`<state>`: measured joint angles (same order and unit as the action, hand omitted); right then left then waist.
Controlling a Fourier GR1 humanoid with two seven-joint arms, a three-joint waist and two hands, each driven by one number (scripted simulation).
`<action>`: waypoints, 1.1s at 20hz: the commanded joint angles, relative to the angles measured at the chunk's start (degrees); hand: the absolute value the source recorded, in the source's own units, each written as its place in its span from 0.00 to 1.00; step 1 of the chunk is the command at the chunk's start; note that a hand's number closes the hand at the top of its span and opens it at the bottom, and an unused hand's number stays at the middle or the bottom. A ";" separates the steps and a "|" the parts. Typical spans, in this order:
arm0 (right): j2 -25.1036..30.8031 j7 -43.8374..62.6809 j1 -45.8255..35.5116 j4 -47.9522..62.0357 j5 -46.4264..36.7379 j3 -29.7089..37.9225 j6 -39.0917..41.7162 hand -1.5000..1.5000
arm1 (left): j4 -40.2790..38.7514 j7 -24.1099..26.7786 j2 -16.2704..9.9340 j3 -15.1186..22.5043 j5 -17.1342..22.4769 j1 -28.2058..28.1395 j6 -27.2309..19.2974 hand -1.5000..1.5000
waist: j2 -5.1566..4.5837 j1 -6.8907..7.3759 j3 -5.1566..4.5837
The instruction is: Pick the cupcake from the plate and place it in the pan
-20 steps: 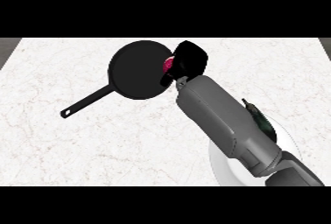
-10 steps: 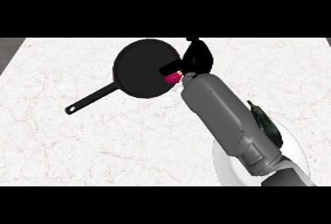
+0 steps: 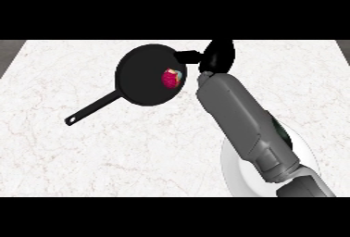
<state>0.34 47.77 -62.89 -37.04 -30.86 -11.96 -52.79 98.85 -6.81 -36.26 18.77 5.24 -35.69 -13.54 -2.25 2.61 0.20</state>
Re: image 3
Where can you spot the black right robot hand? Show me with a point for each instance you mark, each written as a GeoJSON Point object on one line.
{"type": "Point", "coordinates": [218, 57]}

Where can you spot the black frying pan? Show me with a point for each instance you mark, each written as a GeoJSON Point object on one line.
{"type": "Point", "coordinates": [149, 74]}

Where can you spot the white round plate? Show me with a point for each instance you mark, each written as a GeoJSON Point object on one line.
{"type": "Point", "coordinates": [242, 176]}

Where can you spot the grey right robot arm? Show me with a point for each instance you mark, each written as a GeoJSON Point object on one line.
{"type": "Point", "coordinates": [237, 114]}

